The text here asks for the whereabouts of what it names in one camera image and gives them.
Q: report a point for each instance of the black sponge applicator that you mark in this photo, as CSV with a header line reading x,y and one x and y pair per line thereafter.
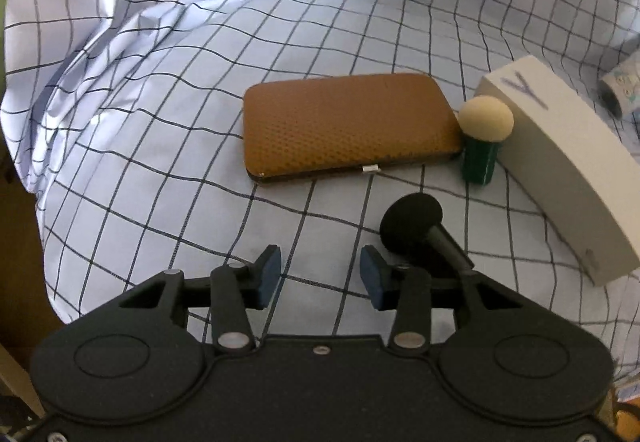
x,y
410,222

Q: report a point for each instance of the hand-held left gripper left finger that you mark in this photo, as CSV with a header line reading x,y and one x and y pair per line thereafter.
x,y
270,272

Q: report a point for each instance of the brown textured case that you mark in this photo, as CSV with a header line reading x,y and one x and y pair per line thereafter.
x,y
340,127

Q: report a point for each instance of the blue checked bed sheet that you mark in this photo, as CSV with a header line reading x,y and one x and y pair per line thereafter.
x,y
150,122

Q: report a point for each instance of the printed bottle with purple cap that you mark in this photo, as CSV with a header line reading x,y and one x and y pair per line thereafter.
x,y
622,87

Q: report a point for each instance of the white cardboard box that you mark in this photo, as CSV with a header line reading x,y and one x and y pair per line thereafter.
x,y
560,157

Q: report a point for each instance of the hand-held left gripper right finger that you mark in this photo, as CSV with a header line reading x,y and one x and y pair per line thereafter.
x,y
372,279

